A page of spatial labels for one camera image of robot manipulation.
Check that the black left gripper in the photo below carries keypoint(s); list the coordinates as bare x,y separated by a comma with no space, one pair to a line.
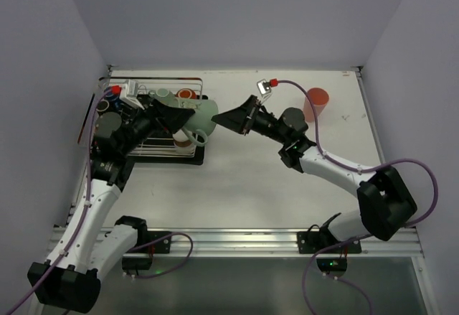
158,117

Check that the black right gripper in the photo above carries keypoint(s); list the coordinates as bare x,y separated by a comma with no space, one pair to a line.
250,115

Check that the white brown cup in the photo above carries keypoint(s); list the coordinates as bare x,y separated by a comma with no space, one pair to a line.
182,141

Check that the large green mug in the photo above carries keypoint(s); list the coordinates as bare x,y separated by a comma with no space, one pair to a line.
200,126

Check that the pink plastic cup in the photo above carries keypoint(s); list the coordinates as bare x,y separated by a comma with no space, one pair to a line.
313,106

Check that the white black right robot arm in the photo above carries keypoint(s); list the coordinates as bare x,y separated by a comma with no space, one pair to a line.
385,203

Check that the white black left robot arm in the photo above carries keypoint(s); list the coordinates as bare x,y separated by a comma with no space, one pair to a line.
71,276

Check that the small green cup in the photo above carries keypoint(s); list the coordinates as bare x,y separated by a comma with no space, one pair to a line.
162,95

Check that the orange white-ringed cup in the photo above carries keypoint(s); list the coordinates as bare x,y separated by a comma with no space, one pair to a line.
186,93

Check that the blue cup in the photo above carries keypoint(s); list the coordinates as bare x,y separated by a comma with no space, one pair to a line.
112,95

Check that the black cup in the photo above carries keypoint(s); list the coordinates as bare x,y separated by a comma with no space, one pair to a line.
102,106

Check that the left black controller box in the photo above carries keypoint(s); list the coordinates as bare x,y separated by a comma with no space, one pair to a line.
135,265

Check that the black controller box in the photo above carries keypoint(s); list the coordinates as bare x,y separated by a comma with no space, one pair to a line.
135,265
332,266

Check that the right black controller box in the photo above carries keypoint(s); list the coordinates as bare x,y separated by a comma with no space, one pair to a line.
332,266

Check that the metal wire dish rack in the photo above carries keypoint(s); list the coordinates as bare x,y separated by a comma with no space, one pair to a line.
193,85

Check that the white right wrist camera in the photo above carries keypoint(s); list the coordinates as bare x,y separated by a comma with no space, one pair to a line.
265,89

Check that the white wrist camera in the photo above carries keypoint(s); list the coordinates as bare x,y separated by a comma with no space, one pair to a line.
129,92
265,89

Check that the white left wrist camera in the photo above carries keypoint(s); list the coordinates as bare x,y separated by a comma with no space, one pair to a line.
129,92

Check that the aluminium front rail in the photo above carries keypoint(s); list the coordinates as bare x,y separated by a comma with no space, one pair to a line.
282,243

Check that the aluminium rail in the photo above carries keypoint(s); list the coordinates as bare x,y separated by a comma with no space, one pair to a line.
282,243
380,150

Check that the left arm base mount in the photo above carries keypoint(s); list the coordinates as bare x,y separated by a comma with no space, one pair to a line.
153,242

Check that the aluminium right side rail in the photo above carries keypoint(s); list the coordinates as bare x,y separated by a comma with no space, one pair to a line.
380,150

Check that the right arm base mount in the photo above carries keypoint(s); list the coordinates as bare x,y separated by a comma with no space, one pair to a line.
314,239

